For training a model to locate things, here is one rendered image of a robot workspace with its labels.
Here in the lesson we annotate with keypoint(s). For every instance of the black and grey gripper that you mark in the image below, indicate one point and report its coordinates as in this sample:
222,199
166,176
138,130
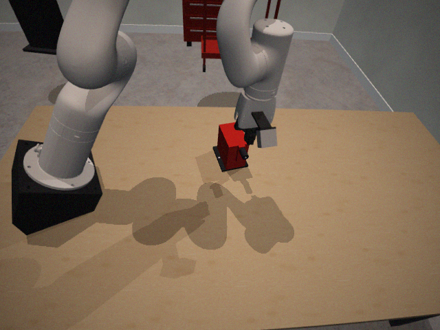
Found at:
244,120

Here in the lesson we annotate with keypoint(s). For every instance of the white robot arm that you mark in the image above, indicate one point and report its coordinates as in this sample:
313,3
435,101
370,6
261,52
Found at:
98,68

